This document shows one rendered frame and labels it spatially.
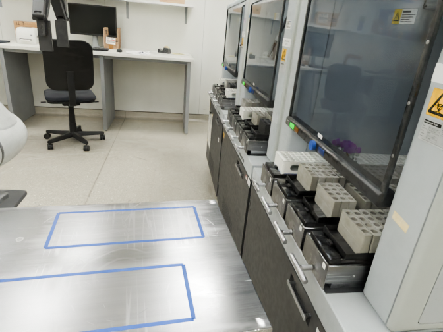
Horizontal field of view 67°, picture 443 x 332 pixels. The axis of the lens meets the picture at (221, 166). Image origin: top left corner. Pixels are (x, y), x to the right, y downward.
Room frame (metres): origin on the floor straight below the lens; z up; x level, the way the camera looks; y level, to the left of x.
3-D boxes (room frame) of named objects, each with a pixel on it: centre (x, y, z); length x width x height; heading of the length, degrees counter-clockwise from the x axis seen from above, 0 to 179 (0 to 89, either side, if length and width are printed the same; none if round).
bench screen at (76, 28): (4.16, 1.63, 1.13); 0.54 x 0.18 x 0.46; 94
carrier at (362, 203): (0.85, -0.40, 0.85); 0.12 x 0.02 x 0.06; 10
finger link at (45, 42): (0.84, 0.45, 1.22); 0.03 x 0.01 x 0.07; 100
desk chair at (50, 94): (3.31, 1.57, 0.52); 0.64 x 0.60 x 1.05; 30
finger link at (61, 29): (0.98, 0.48, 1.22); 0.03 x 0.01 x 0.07; 100
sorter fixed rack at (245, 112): (1.85, -0.23, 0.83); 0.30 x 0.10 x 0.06; 100
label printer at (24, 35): (3.91, 2.30, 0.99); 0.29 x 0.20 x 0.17; 18
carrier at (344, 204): (0.84, -0.33, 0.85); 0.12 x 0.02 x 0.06; 9
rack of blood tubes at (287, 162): (1.16, -0.35, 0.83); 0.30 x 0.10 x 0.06; 100
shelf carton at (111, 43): (4.24, 1.45, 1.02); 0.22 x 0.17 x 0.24; 10
